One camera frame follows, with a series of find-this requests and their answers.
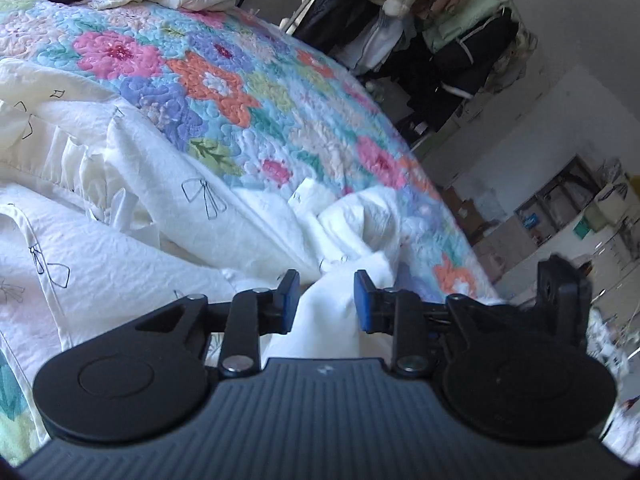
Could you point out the white bow print dress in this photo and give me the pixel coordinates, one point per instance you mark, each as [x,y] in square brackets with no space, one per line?
[103,220]

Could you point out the hanging clothes on white rack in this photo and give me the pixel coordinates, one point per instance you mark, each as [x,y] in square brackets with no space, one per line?
[440,53]

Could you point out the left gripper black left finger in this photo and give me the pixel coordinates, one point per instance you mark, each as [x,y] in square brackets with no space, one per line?
[254,313]

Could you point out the colourful floral quilt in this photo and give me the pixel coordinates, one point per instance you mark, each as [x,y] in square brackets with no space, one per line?
[257,108]

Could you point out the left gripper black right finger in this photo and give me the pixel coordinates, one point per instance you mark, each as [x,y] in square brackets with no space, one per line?
[397,313]

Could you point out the cluttered storage shelf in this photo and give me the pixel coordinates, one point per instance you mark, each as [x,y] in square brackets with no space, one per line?
[590,218]

